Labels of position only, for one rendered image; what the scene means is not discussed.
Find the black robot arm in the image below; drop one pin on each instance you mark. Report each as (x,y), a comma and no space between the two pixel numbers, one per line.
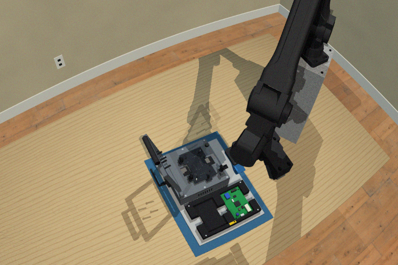
(308,26)

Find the green circuit board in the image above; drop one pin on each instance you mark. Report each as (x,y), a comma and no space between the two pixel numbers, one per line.
(236,203)

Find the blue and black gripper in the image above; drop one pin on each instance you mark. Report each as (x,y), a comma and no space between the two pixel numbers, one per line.
(237,167)

